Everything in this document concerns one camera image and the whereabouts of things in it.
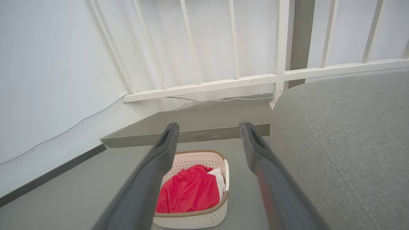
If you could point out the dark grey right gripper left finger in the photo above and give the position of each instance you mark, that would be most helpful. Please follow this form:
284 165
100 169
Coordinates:
143 188

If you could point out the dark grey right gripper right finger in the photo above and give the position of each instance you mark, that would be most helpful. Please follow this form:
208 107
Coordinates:
274 188

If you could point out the white perforated laundry basket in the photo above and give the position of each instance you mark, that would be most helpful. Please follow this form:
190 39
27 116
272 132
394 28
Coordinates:
195 220

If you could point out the white garment with red stripes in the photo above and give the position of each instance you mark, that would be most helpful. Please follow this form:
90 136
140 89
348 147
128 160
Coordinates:
219 182

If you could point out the grey fabric sofa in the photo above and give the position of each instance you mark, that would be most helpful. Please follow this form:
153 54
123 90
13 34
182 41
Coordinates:
345 147

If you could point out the black baseboard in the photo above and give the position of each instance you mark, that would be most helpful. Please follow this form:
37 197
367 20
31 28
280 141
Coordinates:
48 175

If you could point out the white railing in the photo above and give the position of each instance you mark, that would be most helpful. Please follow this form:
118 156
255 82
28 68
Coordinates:
223 82

